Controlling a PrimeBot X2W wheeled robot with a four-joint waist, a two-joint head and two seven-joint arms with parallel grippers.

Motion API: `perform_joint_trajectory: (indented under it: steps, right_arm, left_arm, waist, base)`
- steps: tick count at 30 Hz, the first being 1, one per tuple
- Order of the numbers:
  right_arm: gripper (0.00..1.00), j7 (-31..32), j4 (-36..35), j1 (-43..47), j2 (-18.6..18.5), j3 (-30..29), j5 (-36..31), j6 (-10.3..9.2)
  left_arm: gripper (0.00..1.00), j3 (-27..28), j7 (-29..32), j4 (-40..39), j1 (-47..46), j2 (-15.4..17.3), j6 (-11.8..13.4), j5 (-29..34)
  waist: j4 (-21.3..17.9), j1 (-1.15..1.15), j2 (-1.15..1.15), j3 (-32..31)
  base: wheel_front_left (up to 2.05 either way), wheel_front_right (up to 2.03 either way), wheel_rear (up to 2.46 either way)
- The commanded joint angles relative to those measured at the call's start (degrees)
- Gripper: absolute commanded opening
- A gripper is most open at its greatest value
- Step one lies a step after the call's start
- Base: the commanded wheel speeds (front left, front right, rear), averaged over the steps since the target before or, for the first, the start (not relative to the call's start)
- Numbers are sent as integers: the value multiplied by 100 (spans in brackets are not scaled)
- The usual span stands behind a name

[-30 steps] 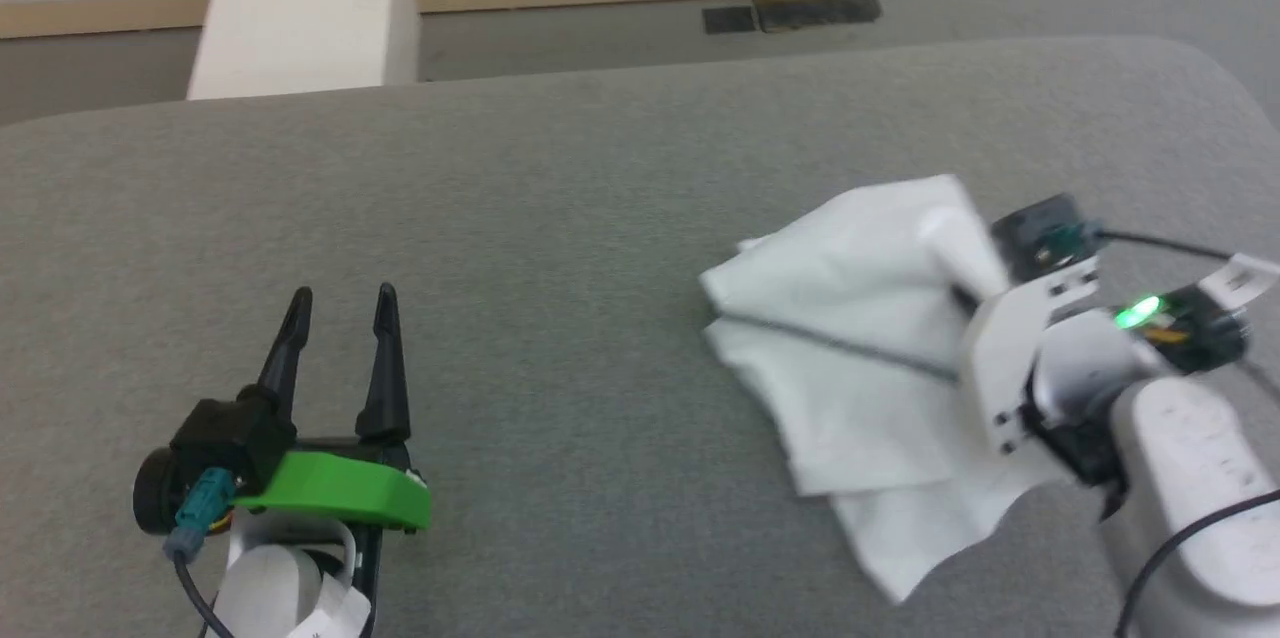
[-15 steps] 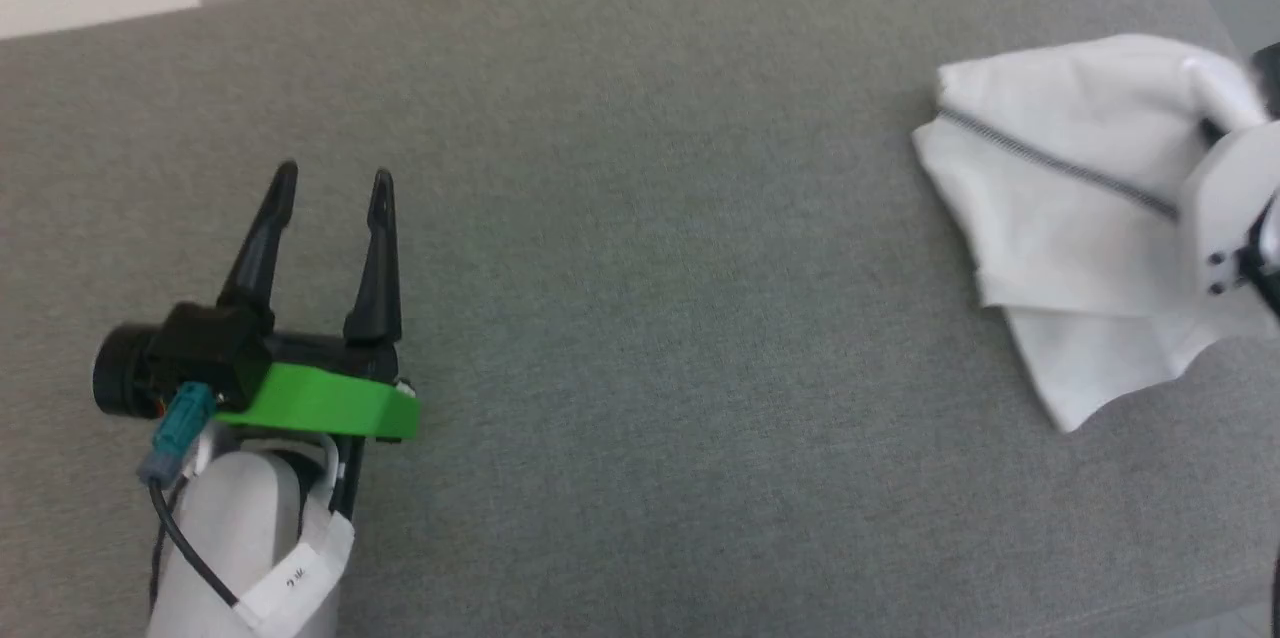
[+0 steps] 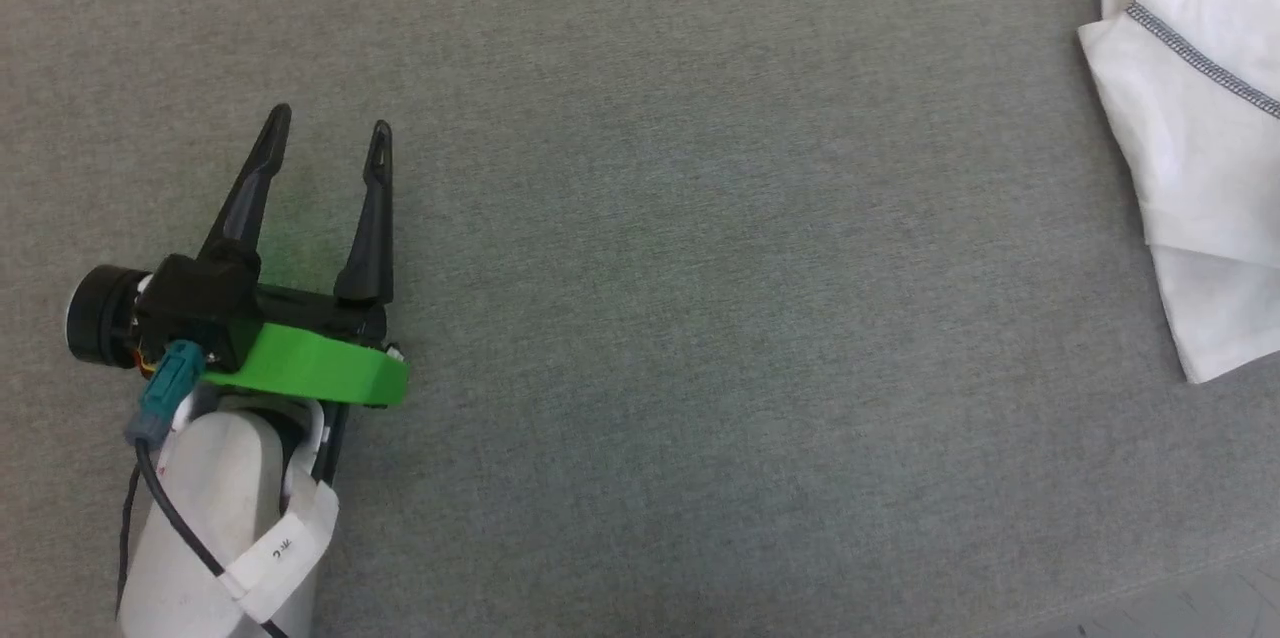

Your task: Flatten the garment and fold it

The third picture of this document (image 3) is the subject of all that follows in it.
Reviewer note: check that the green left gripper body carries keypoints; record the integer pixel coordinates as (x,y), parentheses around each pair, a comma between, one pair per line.
(310,368)

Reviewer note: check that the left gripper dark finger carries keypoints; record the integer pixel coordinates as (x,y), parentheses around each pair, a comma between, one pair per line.
(250,198)
(372,228)

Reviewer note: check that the white garment with grey stitching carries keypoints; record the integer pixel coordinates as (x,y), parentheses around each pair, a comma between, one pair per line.
(1200,168)

